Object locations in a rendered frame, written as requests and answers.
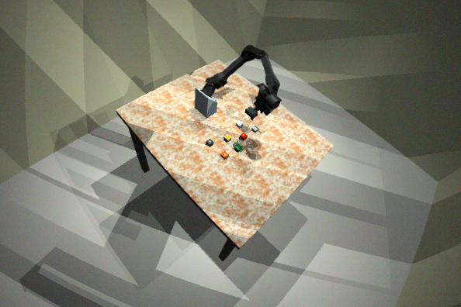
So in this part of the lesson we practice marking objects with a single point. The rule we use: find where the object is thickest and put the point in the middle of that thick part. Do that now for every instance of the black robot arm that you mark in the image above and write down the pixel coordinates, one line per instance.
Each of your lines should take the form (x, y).
(269, 94)

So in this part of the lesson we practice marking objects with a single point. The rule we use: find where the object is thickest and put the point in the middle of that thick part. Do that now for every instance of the orange block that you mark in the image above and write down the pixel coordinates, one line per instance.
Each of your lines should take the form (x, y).
(224, 155)

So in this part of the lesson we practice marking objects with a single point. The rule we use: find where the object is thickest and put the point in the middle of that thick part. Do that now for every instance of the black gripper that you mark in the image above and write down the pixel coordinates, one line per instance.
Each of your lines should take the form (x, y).
(253, 112)

